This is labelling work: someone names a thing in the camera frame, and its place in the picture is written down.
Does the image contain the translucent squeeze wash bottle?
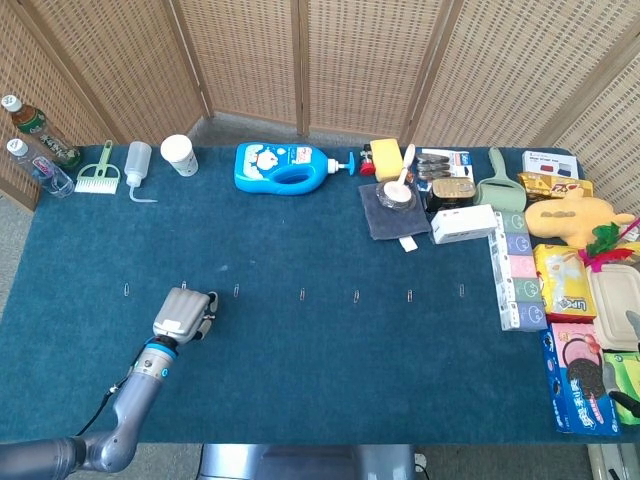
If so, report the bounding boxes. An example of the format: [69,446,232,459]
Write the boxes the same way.
[123,141,159,204]

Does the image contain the black gold meat can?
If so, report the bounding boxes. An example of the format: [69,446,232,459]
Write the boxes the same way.
[425,177,477,214]

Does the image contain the yellow tea bag pack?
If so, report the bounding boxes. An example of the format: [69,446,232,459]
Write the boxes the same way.
[532,243,599,325]

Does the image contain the yellow plush toy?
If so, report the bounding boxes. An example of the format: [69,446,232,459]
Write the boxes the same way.
[523,187,635,249]

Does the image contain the blue pink cookie box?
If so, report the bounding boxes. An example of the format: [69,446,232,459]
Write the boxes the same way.
[538,322,624,436]

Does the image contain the wicker folding screen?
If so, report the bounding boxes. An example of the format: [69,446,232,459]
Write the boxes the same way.
[0,0,640,214]

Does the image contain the blue table cloth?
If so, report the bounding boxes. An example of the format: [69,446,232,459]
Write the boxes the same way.
[0,144,631,446]

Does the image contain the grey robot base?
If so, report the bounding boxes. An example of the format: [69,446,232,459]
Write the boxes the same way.
[199,443,417,480]

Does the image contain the white plastic object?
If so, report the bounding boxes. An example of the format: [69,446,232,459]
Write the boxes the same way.
[587,442,640,480]

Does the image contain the battery blister pack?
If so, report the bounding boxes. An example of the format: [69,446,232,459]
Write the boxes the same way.
[415,148,475,182]

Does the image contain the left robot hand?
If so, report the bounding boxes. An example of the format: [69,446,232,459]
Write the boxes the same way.
[152,286,220,346]

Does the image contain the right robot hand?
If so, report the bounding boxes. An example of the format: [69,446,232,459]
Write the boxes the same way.
[602,308,640,409]

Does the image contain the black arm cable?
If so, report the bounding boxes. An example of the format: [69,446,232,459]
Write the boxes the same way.
[74,344,146,437]

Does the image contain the white cardboard box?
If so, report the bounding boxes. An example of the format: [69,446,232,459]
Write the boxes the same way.
[429,203,500,245]

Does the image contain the blue detergent pump bottle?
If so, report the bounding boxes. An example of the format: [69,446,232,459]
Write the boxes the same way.
[233,142,356,195]

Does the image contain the round scrubber white handle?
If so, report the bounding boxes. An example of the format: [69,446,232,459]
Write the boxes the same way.
[375,143,417,209]

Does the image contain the green tea bottle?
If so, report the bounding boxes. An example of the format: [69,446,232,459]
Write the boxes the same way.
[0,94,82,170]

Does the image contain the small red capped object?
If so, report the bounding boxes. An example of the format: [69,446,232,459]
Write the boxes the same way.
[358,144,377,177]

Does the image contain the beige lunch box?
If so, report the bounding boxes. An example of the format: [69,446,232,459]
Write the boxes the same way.
[585,262,640,351]

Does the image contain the long pastel tissue pack box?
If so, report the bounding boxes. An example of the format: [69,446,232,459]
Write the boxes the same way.
[487,209,549,332]

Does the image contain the white paper cup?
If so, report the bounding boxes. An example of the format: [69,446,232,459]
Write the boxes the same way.
[159,134,200,178]

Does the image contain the grey folded cloth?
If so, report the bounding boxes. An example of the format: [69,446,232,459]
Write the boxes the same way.
[358,182,432,251]

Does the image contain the clear water bottle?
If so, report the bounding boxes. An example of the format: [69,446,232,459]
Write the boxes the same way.
[5,138,76,199]

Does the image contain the yellow snack packet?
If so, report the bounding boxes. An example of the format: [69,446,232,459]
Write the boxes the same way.
[517,171,595,204]

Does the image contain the green brush white bristles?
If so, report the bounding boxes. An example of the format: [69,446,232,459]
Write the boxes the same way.
[73,139,122,195]

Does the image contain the green snack packet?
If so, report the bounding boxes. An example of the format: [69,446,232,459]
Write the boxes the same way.
[602,351,640,426]

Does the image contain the yellow sponge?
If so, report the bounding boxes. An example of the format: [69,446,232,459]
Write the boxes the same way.
[369,138,405,184]

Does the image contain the feather cat teaser toy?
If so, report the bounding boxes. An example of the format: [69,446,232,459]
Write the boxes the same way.
[578,214,640,274]

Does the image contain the white box red blue print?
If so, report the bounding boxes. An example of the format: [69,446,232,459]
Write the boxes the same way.
[521,149,585,180]

